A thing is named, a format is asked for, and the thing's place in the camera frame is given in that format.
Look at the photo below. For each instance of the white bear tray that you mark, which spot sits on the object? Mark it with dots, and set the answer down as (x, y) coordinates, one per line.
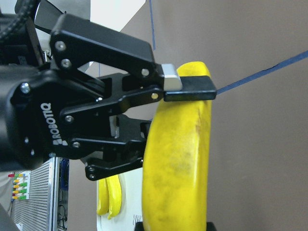
(130, 212)

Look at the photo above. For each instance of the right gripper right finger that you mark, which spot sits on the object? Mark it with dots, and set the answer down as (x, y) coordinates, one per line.
(210, 226)

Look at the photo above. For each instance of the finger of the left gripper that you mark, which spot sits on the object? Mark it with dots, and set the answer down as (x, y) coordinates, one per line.
(107, 156)
(81, 41)

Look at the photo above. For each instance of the wall panel with clips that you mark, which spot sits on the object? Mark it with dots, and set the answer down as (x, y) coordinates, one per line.
(40, 197)

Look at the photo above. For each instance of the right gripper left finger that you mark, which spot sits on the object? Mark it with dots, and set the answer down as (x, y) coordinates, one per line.
(139, 226)

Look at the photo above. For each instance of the yellow banana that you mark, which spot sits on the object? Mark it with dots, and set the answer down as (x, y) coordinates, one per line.
(175, 167)
(115, 196)
(103, 197)

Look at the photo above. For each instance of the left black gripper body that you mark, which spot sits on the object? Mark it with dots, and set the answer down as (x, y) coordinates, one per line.
(33, 121)

